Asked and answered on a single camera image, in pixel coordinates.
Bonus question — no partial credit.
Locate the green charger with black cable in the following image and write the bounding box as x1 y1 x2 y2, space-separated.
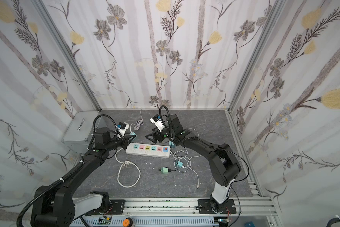
159 167 171 174

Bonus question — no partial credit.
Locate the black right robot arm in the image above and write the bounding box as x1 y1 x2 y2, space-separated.
146 105 247 213

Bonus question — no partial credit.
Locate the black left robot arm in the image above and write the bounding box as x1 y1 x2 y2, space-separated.
16 114 135 227

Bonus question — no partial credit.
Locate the white colourful power strip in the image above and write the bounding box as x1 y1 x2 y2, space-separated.
126 143 172 158

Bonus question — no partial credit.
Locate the grey metal first-aid box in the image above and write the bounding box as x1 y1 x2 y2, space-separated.
62 111 100 154

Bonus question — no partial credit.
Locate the orange emergency button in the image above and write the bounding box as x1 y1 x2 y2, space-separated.
122 218 134 227

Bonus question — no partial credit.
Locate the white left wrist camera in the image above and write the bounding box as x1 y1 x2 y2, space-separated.
117 122 130 136

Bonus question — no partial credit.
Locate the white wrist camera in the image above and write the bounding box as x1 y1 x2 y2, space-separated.
150 114 165 132
117 122 130 136

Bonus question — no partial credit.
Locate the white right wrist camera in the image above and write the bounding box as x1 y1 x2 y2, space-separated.
150 114 165 132

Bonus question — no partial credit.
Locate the coiled white cable bundle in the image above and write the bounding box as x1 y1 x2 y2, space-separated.
133 109 144 131

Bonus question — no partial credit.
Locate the teal charger on white cable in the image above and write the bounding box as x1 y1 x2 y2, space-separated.
175 161 183 168

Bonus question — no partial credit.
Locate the white charging cable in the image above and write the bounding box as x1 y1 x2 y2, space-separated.
172 128 205 190

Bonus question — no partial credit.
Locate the white slotted cable duct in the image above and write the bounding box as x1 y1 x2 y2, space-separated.
84 217 219 227

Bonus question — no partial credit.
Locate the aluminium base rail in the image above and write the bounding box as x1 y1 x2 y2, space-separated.
75 197 277 217

